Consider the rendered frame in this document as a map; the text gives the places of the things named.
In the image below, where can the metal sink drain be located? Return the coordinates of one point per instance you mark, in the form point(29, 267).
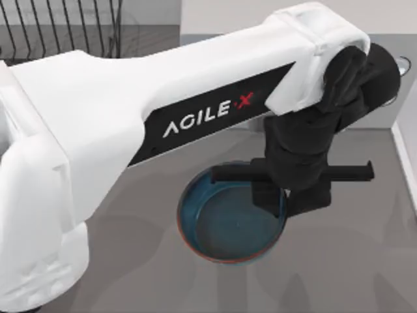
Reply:
point(404, 65)

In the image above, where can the blue bowl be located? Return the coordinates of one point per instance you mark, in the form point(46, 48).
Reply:
point(228, 228)

